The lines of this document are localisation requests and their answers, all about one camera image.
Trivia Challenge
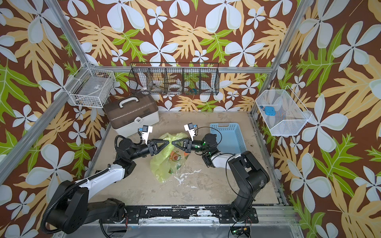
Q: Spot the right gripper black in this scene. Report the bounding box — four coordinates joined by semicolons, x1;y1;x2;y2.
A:
174;139;210;156

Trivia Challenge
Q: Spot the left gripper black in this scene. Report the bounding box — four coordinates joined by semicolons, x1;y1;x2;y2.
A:
129;138;168;162

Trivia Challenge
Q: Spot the yellow-green plastic bag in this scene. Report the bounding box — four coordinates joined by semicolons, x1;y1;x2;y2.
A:
150;132;189;182

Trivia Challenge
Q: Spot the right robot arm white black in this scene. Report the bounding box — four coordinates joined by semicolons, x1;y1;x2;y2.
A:
172;133;270;222

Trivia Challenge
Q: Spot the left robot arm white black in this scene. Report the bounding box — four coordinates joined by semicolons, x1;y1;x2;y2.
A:
40;135;170;234

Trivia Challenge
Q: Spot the brown lidded storage box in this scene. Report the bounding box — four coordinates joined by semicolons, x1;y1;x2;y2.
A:
103;92;159;137

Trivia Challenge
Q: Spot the light blue plastic basket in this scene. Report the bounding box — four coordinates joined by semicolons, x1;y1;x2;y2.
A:
209;123;247;154

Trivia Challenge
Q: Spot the blue object in mesh basket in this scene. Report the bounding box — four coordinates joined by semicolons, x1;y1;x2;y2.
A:
265;106;276;116

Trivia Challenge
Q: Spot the small circuit board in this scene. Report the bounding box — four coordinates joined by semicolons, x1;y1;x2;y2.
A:
229;226;251;238

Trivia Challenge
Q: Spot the white mesh basket right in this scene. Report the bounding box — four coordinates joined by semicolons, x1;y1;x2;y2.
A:
256;87;312;137

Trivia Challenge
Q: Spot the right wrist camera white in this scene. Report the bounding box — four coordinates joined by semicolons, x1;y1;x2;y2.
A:
184;123;197;141

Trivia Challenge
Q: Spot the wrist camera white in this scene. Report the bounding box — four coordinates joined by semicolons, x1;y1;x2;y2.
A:
184;123;197;141
138;126;153;144

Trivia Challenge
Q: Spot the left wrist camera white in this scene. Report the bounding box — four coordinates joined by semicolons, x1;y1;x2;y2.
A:
138;126;153;144

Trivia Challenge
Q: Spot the black wire basket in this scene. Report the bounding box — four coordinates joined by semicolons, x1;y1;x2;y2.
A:
127;62;220;96

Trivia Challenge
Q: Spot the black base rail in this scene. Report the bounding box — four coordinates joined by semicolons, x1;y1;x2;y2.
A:
105;204;259;225

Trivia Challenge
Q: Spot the white wire basket left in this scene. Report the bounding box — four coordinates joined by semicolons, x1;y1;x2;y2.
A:
64;63;116;108

